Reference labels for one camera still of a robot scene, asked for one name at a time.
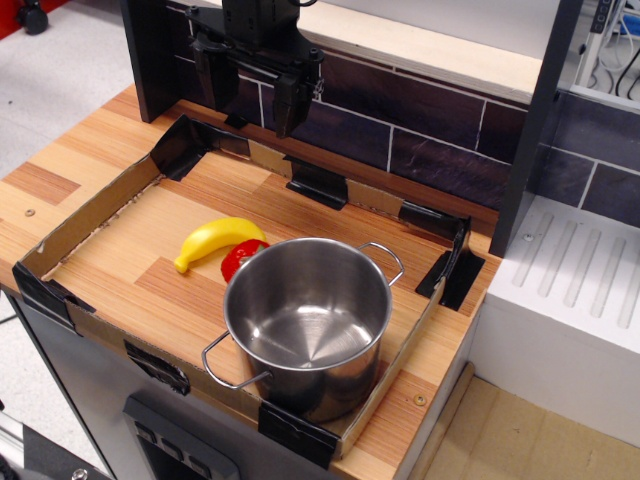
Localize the dark grey shelf post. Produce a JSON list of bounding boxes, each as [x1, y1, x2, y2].
[[490, 0, 589, 257]]

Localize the red toy strawberry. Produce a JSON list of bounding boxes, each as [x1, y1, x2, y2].
[[220, 239, 270, 283]]

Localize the yellow toy banana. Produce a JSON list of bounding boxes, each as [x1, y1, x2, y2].
[[174, 217, 266, 273]]

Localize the black caster wheel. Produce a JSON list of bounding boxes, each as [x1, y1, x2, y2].
[[16, 0, 49, 36]]

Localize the white cables in background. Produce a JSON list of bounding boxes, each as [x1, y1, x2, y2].
[[574, 0, 640, 99]]

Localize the white toy sink drainboard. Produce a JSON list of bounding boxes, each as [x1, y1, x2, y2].
[[487, 197, 639, 352]]

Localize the cardboard fence with black tape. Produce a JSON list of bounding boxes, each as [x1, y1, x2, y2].
[[1, 109, 500, 479]]

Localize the stainless steel pot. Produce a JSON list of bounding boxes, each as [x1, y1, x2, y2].
[[205, 238, 405, 423]]

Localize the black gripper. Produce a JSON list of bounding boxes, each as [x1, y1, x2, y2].
[[185, 1, 324, 139]]

